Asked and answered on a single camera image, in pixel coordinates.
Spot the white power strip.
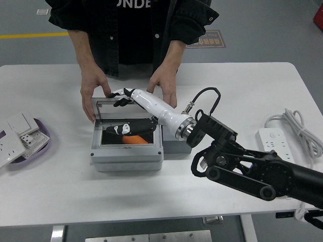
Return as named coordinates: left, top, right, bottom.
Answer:
left=255, top=127, right=297, bottom=162

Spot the red object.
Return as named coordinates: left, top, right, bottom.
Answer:
left=312, top=0, right=323, bottom=28

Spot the orange cylinder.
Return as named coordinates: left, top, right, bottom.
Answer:
left=122, top=135, right=149, bottom=145

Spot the metal bracket under table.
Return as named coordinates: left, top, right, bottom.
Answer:
left=203, top=215, right=224, bottom=224

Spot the yellow floor tape line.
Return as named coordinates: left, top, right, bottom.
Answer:
left=0, top=32, right=69, bottom=40

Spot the person's left hand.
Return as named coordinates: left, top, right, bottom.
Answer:
left=146, top=67, right=178, bottom=110

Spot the grey enclosure box clear lid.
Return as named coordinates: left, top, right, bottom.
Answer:
left=89, top=96, right=164, bottom=172

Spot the purple tray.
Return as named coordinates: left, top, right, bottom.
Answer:
left=7, top=117, right=52, bottom=166

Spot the person's torso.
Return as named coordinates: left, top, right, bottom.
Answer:
left=44, top=0, right=220, bottom=81

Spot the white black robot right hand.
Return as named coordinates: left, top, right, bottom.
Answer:
left=105, top=87, right=191, bottom=139

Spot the white wall switch plate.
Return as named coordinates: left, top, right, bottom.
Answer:
left=6, top=113, right=41, bottom=134

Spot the white table leg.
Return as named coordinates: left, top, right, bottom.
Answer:
left=239, top=214, right=258, bottom=242
left=50, top=225, right=67, bottom=242

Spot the brown floor sign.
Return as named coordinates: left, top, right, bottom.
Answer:
left=185, top=30, right=227, bottom=49

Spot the white breaker module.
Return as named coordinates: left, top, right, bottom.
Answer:
left=19, top=131, right=50, bottom=154

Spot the white wall socket plate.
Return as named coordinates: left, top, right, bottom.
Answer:
left=0, top=130, right=26, bottom=169

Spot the person's right hand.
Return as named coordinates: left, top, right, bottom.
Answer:
left=80, top=68, right=112, bottom=122

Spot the grey metal base plate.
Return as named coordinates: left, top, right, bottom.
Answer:
left=85, top=229, right=212, bottom=242

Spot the white power cord with plug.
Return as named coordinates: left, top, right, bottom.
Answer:
left=263, top=108, right=323, bottom=221

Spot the dark grey cube with hole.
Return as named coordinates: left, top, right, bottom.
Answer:
left=161, top=125, right=192, bottom=154

